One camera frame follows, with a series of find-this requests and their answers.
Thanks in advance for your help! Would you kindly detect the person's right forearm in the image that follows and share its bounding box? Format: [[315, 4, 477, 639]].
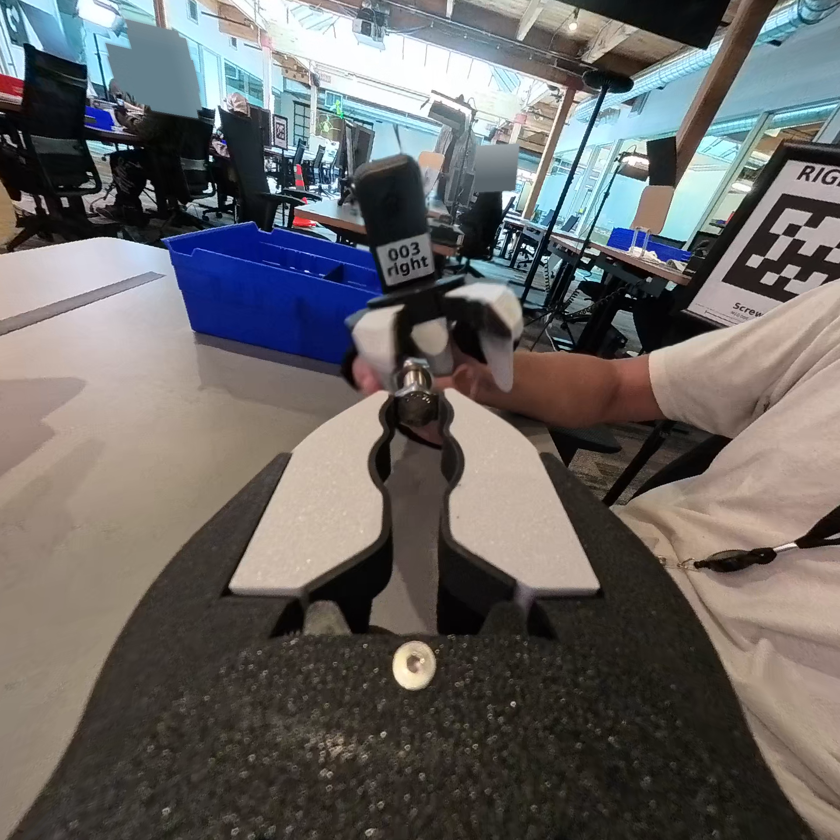
[[518, 351, 657, 426]]

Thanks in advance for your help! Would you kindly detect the computer monitor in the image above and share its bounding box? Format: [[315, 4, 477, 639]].
[[338, 121, 375, 181]]

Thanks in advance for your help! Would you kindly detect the silver hex bolt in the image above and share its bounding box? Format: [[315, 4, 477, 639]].
[[392, 356, 439, 426]]

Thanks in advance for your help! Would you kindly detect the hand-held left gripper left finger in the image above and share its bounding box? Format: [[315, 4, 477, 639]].
[[228, 388, 396, 635]]

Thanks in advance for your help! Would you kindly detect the white t-shirt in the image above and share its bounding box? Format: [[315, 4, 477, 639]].
[[613, 279, 840, 834]]

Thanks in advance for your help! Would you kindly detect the wooden support post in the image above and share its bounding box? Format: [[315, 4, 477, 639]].
[[676, 0, 778, 168]]

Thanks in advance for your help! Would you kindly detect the person's right hand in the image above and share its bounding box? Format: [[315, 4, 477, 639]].
[[433, 353, 527, 409]]

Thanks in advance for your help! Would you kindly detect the silver ventilation duct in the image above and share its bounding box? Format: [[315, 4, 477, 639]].
[[764, 0, 840, 43]]

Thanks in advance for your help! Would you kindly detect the black framed marker sign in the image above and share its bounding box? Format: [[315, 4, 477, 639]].
[[686, 143, 840, 329]]

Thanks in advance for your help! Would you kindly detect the black ceiling screen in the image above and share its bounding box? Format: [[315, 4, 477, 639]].
[[558, 0, 731, 48]]

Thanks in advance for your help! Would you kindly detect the black speaker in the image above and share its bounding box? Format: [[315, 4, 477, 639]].
[[646, 136, 678, 186]]

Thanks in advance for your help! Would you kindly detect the black pole stand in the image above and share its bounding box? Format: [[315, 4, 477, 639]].
[[518, 69, 634, 309]]

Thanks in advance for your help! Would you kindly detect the blue plastic bin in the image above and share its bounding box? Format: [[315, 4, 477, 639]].
[[607, 226, 693, 263], [163, 222, 385, 365]]

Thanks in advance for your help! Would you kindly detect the black badge reel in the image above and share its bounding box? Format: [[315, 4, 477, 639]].
[[676, 505, 840, 573]]

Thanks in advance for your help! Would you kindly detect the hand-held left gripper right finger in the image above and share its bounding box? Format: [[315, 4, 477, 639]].
[[437, 388, 602, 635]]

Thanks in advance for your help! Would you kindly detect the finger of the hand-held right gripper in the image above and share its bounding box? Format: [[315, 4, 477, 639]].
[[351, 310, 403, 386], [409, 318, 455, 376]]

